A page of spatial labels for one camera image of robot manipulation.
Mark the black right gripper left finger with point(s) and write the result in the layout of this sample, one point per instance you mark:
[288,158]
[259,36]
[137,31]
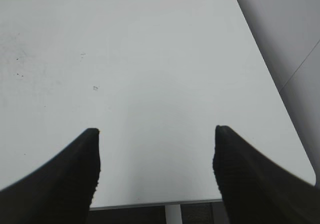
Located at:
[60,191]

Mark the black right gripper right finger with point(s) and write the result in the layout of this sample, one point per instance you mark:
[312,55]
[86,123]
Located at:
[256,190]

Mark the white table leg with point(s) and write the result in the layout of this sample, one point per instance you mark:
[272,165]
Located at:
[173,214]

